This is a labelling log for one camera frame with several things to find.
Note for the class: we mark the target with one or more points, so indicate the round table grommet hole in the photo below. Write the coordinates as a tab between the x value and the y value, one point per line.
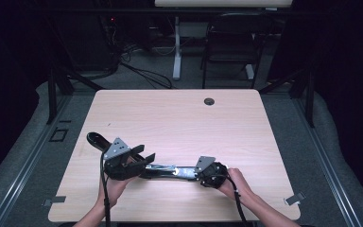
209	101

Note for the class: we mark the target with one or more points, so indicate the white desk leg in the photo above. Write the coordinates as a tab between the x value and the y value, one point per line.
177	47

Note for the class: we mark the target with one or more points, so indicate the person's left hand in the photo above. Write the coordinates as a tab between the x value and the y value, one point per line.
115	190

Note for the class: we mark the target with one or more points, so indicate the person's right hand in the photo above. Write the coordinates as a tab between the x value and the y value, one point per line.
238	186

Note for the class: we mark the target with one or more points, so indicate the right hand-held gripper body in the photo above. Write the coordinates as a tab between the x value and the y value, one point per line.
212	176

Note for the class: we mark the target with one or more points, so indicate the grey tape piece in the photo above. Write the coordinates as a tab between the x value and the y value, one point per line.
55	200
294	199

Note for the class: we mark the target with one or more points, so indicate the white desk foot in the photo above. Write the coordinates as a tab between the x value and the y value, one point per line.
249	72

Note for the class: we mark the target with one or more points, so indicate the white desk top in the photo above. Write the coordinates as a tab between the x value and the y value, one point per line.
223	3

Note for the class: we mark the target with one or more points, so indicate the black metal stand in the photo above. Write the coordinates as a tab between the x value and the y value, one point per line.
53	94
308	97

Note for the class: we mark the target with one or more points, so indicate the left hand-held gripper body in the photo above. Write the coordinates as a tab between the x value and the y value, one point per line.
119	165

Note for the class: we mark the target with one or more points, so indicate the black folding chair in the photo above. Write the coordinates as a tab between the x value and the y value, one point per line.
233	47

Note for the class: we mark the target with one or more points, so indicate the grey floor rail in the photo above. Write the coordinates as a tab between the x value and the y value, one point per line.
327	164
28	160

